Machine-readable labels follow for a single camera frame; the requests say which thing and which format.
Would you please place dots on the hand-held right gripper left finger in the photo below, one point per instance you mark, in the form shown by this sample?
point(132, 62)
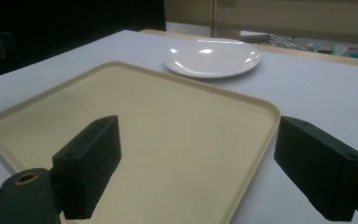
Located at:
point(88, 161)

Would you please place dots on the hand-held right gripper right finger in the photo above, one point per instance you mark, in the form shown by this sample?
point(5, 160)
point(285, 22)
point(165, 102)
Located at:
point(317, 168)

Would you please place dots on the beige plastic tray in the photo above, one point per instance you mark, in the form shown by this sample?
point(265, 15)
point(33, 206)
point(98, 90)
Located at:
point(167, 130)

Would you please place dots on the white round plate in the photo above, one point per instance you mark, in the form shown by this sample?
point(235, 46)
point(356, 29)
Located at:
point(212, 58)

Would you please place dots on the white tablecloth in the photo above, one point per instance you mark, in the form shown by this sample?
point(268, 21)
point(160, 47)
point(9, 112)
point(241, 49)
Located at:
point(307, 93)

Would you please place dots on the clutter of small coloured containers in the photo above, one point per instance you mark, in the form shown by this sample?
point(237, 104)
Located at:
point(335, 49)

